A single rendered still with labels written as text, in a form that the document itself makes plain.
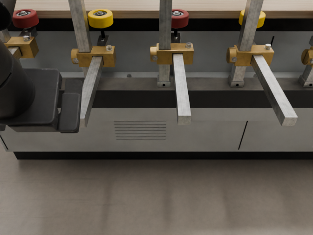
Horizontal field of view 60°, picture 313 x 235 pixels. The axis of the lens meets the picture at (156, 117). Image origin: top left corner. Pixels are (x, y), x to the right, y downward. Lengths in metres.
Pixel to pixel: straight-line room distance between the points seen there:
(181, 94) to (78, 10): 0.38
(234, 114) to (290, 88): 0.22
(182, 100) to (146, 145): 0.83
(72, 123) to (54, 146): 1.26
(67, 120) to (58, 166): 1.36
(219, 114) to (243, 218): 0.60
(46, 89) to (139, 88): 0.64
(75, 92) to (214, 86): 0.68
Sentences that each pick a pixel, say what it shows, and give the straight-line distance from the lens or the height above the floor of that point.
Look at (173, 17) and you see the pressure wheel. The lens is 0.92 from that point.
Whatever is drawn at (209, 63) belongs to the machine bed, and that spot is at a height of 0.66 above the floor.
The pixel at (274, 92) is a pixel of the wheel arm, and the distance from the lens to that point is 0.77.
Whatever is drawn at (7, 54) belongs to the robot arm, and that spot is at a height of 1.14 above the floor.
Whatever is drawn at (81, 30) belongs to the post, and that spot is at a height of 0.90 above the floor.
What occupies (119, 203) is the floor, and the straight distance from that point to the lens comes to 1.46.
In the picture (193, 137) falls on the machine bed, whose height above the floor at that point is 0.21.
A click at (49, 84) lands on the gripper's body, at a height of 1.08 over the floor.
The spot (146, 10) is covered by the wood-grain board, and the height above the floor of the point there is 0.90.
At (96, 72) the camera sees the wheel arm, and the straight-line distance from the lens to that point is 0.81.
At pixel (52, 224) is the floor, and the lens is 1.48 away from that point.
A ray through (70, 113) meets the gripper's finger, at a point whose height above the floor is 1.05.
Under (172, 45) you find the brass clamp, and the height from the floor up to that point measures 0.84.
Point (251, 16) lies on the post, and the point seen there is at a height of 0.95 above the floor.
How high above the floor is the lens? 1.25
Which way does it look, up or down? 42 degrees down
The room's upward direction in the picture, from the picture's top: straight up
